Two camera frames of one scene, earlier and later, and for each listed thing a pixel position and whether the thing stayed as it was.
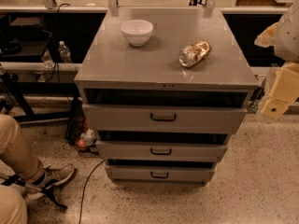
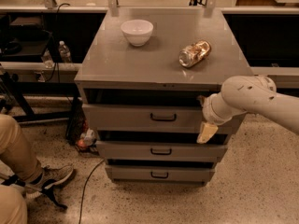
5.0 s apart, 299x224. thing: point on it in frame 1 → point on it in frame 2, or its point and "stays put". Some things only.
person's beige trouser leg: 17,152 stays put
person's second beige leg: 13,208 stays put
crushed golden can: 192,54 stays put
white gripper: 288,37 → 209,112
